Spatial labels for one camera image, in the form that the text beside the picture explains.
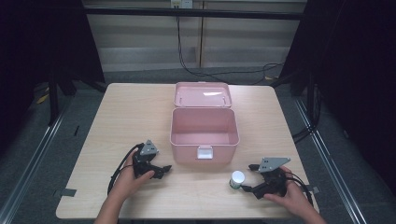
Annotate person's right hand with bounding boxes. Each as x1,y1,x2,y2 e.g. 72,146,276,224
262,165,308,217

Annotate black horizontal metal bar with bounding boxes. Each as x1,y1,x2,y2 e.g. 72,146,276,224
83,7,305,21

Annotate black floor cable bundle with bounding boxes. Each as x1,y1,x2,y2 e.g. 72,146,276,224
291,83,323,145

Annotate hand-held gripper black cable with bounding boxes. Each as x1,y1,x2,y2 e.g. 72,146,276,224
283,172,315,207
106,142,146,196

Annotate white wall power socket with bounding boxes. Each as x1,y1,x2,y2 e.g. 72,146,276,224
170,0,194,9

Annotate left hand-held gripper black cable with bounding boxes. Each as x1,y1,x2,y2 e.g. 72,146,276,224
106,142,146,196

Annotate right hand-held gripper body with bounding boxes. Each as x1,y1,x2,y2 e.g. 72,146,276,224
251,156,292,201

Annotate person's left hand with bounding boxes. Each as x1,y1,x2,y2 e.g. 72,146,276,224
115,148,156,201

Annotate right hand-held gripper black cable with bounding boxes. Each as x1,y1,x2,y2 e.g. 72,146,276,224
283,172,315,207

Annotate dark curtain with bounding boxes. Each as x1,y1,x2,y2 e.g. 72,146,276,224
0,0,106,157
279,0,396,188

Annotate black metal stand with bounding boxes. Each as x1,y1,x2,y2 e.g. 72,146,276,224
270,69,318,118
46,69,108,127

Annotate grey metal floor rail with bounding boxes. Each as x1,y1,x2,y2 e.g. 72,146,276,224
0,102,73,224
292,98,370,224

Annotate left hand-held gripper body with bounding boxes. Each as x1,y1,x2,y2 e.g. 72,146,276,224
132,139,161,180

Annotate yellow floor tape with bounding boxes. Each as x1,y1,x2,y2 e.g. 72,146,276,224
35,92,50,105

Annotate black wall power cable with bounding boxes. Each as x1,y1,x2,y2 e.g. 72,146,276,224
176,14,285,86

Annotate pink plastic storage box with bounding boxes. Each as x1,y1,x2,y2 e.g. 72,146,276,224
169,81,241,165

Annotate white capped small bottle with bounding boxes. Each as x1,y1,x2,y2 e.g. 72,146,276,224
229,170,247,190

